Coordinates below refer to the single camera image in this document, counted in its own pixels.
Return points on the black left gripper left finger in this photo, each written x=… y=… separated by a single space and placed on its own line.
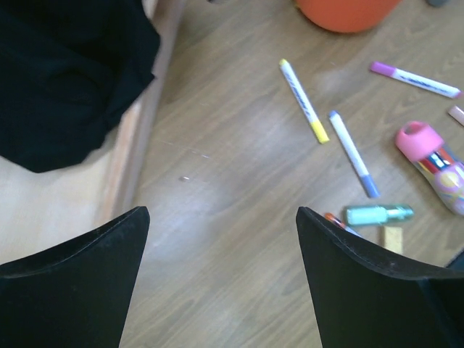
x=77 y=293

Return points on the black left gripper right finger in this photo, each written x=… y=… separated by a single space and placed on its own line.
x=367 y=296

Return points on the blue capped white marker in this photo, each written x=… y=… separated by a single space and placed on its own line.
x=354 y=156

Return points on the yellow capped white marker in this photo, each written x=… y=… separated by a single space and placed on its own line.
x=303 y=101

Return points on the pink capped white marker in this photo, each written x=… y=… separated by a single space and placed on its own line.
x=416 y=80

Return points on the orange round pen organizer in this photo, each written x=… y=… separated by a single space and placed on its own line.
x=346 y=16

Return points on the small orange eraser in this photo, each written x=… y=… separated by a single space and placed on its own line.
x=391 y=238

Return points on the red clear pen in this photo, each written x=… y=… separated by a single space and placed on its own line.
x=332 y=218

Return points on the green correction tape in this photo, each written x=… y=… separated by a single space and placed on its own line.
x=377 y=214

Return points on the wooden clothes rack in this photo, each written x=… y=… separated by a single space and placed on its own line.
x=39 y=211

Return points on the pink lidded pen tube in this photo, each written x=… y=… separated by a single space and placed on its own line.
x=429 y=153

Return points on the black t-shirt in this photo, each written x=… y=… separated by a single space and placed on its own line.
x=69 y=71

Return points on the small grey round cap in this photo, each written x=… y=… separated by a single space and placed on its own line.
x=437 y=3

